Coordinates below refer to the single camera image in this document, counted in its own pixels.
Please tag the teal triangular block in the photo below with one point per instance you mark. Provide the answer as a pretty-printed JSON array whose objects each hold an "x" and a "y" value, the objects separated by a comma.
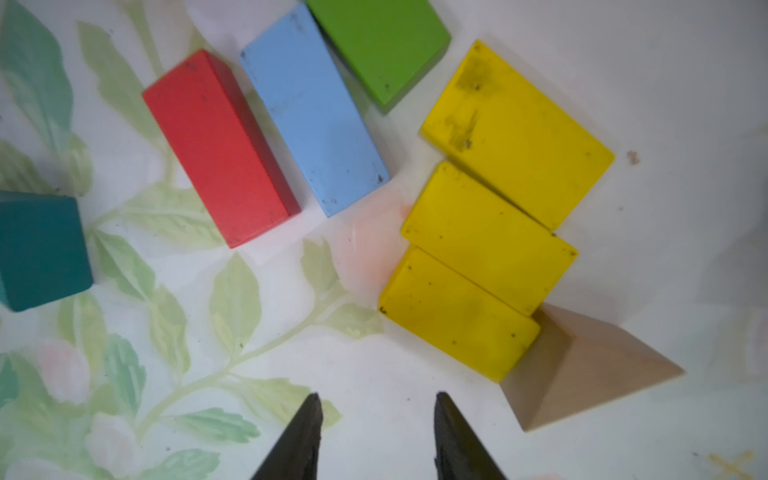
[{"x": 43, "y": 250}]

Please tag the tan triangular block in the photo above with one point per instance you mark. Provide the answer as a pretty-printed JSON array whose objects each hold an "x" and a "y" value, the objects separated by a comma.
[{"x": 578, "y": 363}]

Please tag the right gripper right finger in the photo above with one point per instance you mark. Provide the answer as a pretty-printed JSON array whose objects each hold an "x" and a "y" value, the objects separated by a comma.
[{"x": 459, "y": 452}]

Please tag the green rectangular block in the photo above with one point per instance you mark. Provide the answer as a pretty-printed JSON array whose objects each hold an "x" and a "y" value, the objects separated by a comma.
[{"x": 390, "y": 45}]

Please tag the yellow block cluster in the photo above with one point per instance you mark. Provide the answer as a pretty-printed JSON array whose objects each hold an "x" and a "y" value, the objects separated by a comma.
[{"x": 486, "y": 239}]

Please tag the red block cluster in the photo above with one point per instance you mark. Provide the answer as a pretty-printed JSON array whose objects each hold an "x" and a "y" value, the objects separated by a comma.
[{"x": 206, "y": 120}]

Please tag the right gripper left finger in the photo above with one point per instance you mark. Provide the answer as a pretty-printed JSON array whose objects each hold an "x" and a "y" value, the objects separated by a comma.
[{"x": 295, "y": 455}]

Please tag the light blue block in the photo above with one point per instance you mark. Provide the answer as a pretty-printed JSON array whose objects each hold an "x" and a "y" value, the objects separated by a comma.
[{"x": 293, "y": 72}]

